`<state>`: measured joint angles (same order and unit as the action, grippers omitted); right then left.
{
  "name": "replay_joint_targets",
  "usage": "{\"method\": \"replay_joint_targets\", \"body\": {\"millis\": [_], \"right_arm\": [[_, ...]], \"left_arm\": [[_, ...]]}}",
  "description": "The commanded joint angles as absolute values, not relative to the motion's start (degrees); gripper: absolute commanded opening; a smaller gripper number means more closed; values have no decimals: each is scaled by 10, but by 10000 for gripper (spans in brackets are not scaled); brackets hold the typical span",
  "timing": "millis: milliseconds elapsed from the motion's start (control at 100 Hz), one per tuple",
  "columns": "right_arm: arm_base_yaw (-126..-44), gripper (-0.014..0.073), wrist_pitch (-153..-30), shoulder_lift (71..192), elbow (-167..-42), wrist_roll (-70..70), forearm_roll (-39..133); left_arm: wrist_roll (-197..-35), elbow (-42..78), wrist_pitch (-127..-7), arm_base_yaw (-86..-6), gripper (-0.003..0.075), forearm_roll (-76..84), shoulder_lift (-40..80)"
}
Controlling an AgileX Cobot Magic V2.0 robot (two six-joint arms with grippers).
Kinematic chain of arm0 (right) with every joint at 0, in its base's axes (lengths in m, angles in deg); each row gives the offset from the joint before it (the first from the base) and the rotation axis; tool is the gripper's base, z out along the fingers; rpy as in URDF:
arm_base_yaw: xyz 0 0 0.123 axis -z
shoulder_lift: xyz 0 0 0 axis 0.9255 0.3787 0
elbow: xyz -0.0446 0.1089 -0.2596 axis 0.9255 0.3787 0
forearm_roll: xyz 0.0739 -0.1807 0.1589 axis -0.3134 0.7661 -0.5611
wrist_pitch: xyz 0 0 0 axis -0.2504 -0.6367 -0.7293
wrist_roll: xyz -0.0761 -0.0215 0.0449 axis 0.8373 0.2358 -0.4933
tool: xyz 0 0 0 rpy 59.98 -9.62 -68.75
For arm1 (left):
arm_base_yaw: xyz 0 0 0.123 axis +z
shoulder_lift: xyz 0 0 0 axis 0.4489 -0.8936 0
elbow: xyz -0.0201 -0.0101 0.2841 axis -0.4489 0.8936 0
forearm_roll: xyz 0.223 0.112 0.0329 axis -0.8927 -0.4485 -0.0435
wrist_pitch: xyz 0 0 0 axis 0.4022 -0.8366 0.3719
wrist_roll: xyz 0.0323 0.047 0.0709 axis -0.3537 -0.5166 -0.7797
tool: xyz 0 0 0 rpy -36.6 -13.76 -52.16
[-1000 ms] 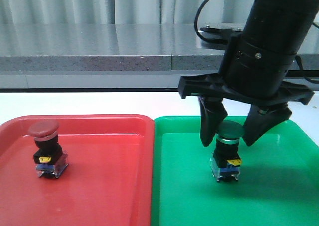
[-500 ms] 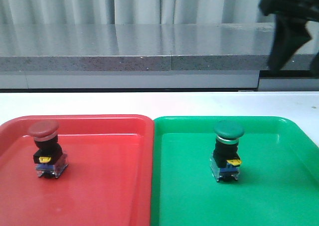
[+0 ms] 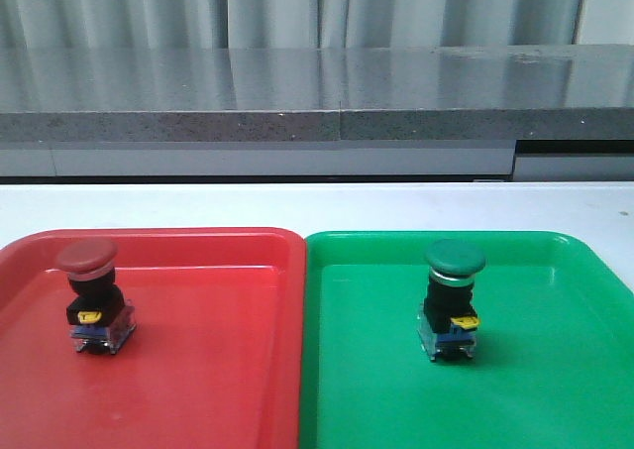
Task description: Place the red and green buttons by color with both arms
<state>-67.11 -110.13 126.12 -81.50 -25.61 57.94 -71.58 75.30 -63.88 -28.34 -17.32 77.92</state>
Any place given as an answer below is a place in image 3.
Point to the green mushroom push button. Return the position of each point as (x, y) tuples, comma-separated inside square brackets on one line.
[(448, 321)]

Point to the red mushroom push button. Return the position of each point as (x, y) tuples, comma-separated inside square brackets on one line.
[(101, 318)]

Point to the red plastic tray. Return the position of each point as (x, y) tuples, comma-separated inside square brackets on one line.
[(214, 361)]

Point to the grey speckled stone counter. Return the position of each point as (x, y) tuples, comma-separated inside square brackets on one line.
[(541, 113)]

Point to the green plastic tray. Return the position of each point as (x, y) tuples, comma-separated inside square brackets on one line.
[(553, 364)]

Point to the white pleated curtain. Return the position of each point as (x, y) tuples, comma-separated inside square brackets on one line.
[(297, 24)]

